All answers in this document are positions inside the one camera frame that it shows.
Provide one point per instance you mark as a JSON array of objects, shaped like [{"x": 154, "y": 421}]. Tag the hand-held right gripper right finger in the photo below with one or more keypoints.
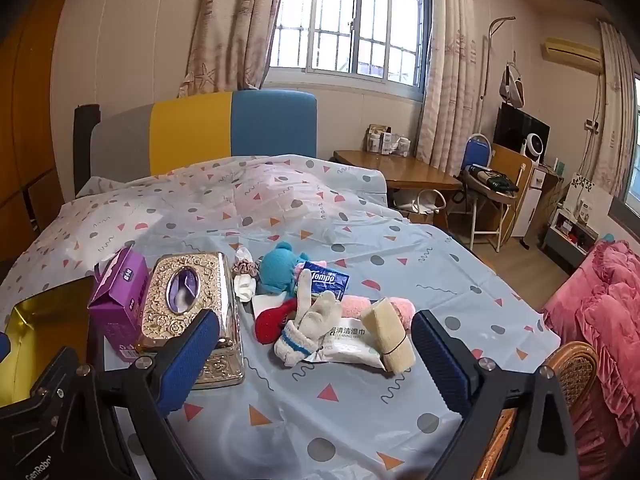
[{"x": 440, "y": 360}]

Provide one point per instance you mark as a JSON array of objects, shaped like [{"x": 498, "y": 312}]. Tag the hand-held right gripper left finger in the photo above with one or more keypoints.
[{"x": 187, "y": 360}]

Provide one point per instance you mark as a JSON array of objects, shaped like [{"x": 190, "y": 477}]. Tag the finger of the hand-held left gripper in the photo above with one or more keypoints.
[{"x": 3, "y": 347}]

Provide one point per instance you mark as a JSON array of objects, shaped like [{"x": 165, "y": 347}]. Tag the gold foil box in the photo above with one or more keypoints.
[{"x": 45, "y": 340}]

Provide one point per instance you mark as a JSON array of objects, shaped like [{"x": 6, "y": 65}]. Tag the pink towel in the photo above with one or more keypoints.
[{"x": 400, "y": 310}]

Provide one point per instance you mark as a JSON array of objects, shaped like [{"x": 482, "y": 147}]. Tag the white wet wipes packet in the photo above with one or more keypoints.
[{"x": 350, "y": 350}]

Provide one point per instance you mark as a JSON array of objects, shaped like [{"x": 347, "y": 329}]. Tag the red sock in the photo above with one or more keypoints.
[{"x": 272, "y": 320}]

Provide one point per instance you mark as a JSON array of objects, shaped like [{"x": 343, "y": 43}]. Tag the blue plush toy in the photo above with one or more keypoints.
[{"x": 277, "y": 270}]

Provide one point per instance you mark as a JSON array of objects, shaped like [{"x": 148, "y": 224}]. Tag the blue tissue packet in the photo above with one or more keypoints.
[{"x": 325, "y": 278}]

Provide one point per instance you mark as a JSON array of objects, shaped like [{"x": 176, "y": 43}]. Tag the beige sponge with band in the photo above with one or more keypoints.
[{"x": 387, "y": 332}]

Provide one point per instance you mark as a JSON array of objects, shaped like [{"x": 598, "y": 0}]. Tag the gold ornate tissue box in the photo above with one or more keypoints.
[{"x": 185, "y": 285}]

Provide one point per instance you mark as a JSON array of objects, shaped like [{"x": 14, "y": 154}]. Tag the white cloth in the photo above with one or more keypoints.
[{"x": 245, "y": 290}]

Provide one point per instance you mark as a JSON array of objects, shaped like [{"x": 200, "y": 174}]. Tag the purple tissue box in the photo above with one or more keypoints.
[{"x": 117, "y": 300}]

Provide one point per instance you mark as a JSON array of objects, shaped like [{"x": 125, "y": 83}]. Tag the patterned plastic bed sheet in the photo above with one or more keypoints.
[{"x": 350, "y": 410}]

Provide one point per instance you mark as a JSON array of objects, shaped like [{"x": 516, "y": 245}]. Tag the brown scrunchie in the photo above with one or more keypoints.
[{"x": 245, "y": 266}]

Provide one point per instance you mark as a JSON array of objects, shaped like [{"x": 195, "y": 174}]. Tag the wicker chair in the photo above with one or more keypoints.
[{"x": 575, "y": 370}]

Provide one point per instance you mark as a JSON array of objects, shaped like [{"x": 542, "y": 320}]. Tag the white tote bag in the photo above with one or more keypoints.
[{"x": 420, "y": 202}]

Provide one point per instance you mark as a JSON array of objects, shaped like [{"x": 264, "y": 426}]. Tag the pink ruffled bedding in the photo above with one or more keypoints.
[{"x": 600, "y": 310}]

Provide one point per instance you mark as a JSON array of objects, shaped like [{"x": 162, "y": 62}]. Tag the small grey cabinet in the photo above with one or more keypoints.
[{"x": 570, "y": 240}]

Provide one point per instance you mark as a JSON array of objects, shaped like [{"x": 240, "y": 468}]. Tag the white narrow cabinet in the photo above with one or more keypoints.
[{"x": 532, "y": 205}]

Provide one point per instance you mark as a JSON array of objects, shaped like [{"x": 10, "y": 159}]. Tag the black bag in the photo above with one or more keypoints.
[{"x": 492, "y": 180}]

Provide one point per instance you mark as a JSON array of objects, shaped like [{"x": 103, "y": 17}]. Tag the wooden board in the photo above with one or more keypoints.
[{"x": 510, "y": 185}]

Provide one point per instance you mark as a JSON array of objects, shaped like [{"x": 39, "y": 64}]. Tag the wooden wardrobe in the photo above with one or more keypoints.
[{"x": 30, "y": 160}]

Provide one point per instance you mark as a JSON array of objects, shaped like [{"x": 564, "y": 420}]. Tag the wooden desk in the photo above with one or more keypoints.
[{"x": 400, "y": 170}]

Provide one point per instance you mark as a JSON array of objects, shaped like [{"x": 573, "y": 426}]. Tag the blue folding chair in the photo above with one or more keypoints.
[{"x": 482, "y": 150}]

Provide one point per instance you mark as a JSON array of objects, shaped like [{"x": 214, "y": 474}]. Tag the white small box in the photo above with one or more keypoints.
[{"x": 388, "y": 144}]

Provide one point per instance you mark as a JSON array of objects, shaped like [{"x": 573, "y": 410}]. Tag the grey yellow blue headboard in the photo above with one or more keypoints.
[{"x": 195, "y": 130}]

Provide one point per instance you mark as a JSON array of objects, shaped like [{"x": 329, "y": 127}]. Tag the beige printed box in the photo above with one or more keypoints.
[{"x": 374, "y": 138}]

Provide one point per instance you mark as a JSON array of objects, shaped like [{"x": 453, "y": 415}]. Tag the white round fan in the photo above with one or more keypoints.
[{"x": 534, "y": 147}]

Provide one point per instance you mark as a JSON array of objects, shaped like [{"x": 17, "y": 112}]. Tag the black television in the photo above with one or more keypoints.
[{"x": 515, "y": 125}]

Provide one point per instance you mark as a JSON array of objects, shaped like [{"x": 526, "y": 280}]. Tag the beige patterned curtain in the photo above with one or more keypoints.
[
  {"x": 225, "y": 25},
  {"x": 617, "y": 125},
  {"x": 450, "y": 85}
]

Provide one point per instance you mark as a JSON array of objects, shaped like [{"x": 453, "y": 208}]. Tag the hanging grey bag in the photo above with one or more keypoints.
[{"x": 512, "y": 87}]

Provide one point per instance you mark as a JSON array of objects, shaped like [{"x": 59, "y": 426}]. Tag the side glass window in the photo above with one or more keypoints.
[{"x": 634, "y": 150}]

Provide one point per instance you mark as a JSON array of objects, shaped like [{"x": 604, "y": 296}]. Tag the metal hanger pole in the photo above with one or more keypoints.
[{"x": 485, "y": 60}]

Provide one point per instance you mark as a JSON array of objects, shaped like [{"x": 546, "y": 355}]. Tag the beige air conditioner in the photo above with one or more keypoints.
[{"x": 572, "y": 52}]

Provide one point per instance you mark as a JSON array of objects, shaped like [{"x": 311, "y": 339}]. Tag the barred glass window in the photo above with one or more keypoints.
[{"x": 345, "y": 20}]

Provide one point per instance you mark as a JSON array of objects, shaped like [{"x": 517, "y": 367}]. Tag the black bed post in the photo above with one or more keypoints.
[{"x": 86, "y": 150}]

